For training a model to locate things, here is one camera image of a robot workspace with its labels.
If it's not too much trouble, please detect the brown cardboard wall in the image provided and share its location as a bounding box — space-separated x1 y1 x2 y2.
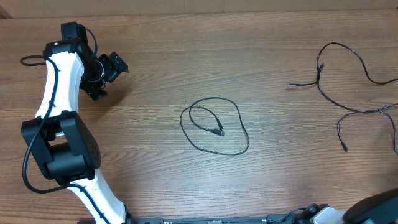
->
1 0 397 19

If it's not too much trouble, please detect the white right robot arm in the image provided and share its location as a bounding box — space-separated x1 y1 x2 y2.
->
293 189 397 224

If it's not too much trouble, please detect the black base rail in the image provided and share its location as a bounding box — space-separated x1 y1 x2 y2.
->
77 214 354 224

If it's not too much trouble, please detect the black grey-plug USB cable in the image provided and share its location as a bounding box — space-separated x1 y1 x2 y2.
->
179 96 251 156

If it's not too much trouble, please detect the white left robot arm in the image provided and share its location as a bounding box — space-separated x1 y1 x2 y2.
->
21 22 135 223

